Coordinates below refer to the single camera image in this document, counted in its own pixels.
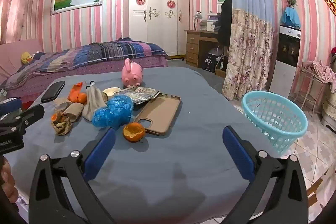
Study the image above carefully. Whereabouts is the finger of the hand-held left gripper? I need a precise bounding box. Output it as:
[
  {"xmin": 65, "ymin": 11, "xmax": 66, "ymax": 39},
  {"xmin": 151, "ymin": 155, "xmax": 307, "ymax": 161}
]
[
  {"xmin": 0, "ymin": 97, "xmax": 23, "ymax": 117},
  {"xmin": 5, "ymin": 104, "xmax": 45, "ymax": 134}
]

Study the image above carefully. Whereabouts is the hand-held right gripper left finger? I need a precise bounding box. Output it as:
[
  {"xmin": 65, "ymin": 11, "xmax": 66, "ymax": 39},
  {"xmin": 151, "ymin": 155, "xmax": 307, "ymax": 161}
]
[{"xmin": 28, "ymin": 127, "xmax": 117, "ymax": 224}]

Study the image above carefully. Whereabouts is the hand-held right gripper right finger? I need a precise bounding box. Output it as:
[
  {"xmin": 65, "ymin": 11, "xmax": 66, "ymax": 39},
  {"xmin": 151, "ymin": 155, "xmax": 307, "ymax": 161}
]
[{"xmin": 222, "ymin": 126, "xmax": 309, "ymax": 224}]

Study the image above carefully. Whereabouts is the brown paper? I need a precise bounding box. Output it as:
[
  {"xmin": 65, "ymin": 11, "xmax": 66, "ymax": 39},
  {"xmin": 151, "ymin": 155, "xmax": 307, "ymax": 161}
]
[{"xmin": 52, "ymin": 119, "xmax": 72, "ymax": 136}]

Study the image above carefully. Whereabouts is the half peeled orange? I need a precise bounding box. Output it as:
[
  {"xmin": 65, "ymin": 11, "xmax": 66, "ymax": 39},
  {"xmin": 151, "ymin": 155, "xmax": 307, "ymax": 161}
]
[{"xmin": 123, "ymin": 123, "xmax": 146, "ymax": 142}]

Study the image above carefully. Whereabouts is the blue plastic bag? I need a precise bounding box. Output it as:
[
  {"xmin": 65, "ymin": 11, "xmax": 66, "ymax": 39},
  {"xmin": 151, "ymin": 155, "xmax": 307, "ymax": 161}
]
[{"xmin": 92, "ymin": 94, "xmax": 134, "ymax": 128}]

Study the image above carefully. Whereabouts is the beige cloth pouch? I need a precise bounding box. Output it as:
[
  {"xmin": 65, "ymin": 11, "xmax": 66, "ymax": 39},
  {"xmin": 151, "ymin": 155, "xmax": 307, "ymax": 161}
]
[{"xmin": 82, "ymin": 81, "xmax": 108, "ymax": 120}]

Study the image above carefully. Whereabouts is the orange plastic wrapper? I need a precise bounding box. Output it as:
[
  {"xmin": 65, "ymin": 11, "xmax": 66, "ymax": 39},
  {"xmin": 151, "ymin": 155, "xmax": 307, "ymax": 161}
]
[{"xmin": 69, "ymin": 82, "xmax": 83, "ymax": 103}]

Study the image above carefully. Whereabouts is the teal plastic basket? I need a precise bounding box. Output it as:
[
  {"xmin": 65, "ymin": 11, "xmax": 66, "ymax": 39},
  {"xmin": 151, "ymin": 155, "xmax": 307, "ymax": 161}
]
[{"xmin": 242, "ymin": 91, "xmax": 308, "ymax": 156}]

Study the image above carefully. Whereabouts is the small white bowl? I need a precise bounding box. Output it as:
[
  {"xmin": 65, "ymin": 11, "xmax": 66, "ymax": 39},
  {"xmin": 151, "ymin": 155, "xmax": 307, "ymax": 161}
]
[{"xmin": 102, "ymin": 87, "xmax": 121, "ymax": 98}]

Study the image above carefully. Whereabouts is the silver snack packet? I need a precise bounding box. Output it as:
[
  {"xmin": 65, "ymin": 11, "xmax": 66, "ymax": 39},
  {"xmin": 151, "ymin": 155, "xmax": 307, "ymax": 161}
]
[{"xmin": 115, "ymin": 88, "xmax": 160, "ymax": 105}]

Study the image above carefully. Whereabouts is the person's left hand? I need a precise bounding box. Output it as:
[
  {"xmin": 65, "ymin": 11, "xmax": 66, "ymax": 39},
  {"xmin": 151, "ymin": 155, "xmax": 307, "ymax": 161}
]
[{"xmin": 0, "ymin": 156, "xmax": 19, "ymax": 204}]

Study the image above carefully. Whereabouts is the black smartphone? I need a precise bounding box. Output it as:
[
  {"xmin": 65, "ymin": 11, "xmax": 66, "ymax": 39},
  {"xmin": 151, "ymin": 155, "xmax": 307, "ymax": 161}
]
[{"xmin": 41, "ymin": 81, "xmax": 66, "ymax": 103}]

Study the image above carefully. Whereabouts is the yellow duck plush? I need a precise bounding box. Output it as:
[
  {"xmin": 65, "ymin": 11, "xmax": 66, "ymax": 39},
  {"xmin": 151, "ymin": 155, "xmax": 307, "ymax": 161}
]
[{"xmin": 21, "ymin": 52, "xmax": 34, "ymax": 65}]

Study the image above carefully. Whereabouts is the grey blue tablecloth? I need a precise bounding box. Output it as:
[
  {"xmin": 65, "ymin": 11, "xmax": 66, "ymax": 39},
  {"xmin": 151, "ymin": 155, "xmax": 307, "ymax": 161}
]
[{"xmin": 0, "ymin": 67, "xmax": 279, "ymax": 224}]

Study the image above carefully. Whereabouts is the pink headboard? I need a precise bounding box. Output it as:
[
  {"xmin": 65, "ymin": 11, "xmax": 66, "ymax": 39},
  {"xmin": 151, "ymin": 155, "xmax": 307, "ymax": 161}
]
[{"xmin": 0, "ymin": 39, "xmax": 44, "ymax": 75}]

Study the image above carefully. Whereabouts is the brown phone case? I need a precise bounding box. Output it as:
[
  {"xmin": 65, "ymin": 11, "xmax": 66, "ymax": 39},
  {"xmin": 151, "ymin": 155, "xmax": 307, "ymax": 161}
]
[{"xmin": 134, "ymin": 93, "xmax": 181, "ymax": 136}]

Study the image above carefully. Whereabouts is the purple bed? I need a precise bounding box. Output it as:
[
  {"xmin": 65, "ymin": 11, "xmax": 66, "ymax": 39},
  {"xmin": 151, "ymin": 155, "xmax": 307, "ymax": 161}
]
[{"xmin": 0, "ymin": 40, "xmax": 170, "ymax": 109}]

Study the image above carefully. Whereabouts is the pink piggy bank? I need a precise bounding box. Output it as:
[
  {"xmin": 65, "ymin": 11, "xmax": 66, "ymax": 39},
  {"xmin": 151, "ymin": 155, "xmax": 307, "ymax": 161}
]
[{"xmin": 121, "ymin": 58, "xmax": 144, "ymax": 87}]

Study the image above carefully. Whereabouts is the striped patchwork quilt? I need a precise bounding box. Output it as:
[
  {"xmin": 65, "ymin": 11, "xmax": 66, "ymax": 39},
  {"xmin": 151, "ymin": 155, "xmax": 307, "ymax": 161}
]
[{"xmin": 5, "ymin": 40, "xmax": 168, "ymax": 85}]

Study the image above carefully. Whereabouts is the white water dispenser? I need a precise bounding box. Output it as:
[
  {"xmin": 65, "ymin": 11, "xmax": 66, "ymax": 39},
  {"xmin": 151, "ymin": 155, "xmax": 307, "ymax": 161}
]
[{"xmin": 269, "ymin": 25, "xmax": 301, "ymax": 98}]

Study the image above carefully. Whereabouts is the metal rack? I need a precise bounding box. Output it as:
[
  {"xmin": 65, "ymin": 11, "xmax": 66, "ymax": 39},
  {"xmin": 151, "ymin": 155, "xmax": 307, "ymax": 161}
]
[{"xmin": 295, "ymin": 65, "xmax": 328, "ymax": 115}]

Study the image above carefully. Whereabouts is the black carton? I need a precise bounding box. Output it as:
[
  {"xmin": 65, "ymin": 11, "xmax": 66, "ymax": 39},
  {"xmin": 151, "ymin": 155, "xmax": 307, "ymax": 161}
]
[{"xmin": 202, "ymin": 52, "xmax": 217, "ymax": 73}]

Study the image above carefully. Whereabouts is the white patterned cabinet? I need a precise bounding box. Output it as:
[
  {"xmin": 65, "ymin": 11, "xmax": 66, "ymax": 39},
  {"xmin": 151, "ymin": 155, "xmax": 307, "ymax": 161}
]
[{"xmin": 321, "ymin": 82, "xmax": 336, "ymax": 132}]

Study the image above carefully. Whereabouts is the white fan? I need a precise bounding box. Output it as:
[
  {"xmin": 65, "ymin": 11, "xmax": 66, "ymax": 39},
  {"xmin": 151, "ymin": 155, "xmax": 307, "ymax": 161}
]
[{"xmin": 210, "ymin": 46, "xmax": 227, "ymax": 56}]

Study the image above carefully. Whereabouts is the pink cloth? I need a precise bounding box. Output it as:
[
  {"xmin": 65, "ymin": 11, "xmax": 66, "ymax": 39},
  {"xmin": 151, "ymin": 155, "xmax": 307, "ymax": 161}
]
[{"xmin": 302, "ymin": 60, "xmax": 334, "ymax": 84}]

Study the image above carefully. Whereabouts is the blue and floral curtain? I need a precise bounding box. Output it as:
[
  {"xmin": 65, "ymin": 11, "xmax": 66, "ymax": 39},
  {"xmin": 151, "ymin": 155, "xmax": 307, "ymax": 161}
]
[{"xmin": 222, "ymin": 0, "xmax": 275, "ymax": 100}]

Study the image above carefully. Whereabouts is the wooden desk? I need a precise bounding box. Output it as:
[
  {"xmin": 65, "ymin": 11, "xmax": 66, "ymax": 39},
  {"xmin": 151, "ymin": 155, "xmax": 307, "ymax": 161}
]
[{"xmin": 184, "ymin": 29, "xmax": 229, "ymax": 68}]

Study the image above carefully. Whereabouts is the white box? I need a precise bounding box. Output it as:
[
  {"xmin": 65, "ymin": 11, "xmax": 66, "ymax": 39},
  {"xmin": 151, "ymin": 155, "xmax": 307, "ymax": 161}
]
[{"xmin": 206, "ymin": 14, "xmax": 223, "ymax": 31}]

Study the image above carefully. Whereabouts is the black hanging coat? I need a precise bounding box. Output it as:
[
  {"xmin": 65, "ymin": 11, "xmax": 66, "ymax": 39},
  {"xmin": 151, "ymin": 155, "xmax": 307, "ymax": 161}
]
[{"xmin": 217, "ymin": 0, "xmax": 233, "ymax": 47}]

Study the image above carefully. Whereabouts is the white wardrobe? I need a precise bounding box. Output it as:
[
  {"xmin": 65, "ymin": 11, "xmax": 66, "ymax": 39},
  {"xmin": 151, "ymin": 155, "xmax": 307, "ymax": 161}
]
[{"xmin": 124, "ymin": 0, "xmax": 190, "ymax": 56}]

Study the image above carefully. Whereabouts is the desk lamp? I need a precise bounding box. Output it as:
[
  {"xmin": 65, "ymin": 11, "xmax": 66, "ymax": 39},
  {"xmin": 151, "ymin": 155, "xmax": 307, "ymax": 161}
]
[{"xmin": 193, "ymin": 11, "xmax": 202, "ymax": 30}]

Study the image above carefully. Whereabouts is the blue cloth cover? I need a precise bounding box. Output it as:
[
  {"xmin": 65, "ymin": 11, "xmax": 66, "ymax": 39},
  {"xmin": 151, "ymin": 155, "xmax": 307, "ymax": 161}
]
[{"xmin": 280, "ymin": 7, "xmax": 301, "ymax": 28}]

